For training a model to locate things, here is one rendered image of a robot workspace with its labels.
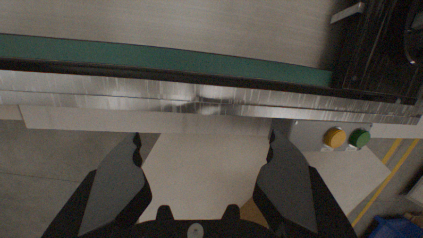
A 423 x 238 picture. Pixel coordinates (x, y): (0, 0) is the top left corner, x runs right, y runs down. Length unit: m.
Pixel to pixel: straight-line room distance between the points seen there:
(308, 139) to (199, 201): 0.35
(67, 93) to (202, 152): 0.28
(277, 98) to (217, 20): 0.16
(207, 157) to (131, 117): 0.21
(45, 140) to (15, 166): 0.48
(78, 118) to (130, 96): 0.20
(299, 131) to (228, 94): 0.16
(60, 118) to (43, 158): 1.65
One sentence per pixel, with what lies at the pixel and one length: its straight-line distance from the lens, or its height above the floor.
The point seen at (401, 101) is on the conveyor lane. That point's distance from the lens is 0.54.
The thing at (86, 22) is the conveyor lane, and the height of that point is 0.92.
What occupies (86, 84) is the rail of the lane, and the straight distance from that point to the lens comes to 0.23.
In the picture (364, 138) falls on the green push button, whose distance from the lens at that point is 0.40.
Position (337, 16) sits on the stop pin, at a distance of 0.34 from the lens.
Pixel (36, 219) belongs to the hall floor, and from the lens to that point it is 2.77.
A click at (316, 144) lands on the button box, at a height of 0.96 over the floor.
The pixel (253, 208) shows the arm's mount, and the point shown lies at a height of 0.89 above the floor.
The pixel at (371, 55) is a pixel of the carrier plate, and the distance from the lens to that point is 0.34.
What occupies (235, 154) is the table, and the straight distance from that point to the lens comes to 0.36.
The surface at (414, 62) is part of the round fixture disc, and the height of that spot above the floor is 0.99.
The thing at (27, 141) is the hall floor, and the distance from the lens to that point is 2.06.
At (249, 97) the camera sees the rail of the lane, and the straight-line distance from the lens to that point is 0.20.
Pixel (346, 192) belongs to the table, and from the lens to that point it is 0.80.
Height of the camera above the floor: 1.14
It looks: 72 degrees down
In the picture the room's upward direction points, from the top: 157 degrees clockwise
